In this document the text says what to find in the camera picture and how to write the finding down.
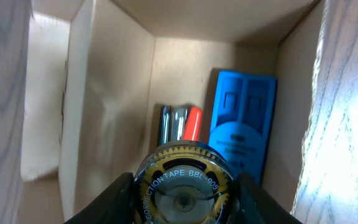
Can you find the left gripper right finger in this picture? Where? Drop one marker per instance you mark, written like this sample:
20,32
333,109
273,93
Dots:
256,206

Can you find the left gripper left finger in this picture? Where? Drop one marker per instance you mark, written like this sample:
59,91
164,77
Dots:
111,206

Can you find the correction tape dispenser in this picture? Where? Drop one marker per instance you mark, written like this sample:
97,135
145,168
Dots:
183,182

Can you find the blue plastic whiteboard eraser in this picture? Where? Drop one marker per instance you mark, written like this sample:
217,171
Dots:
241,120

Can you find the cardboard box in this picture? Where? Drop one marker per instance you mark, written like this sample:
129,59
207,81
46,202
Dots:
98,71

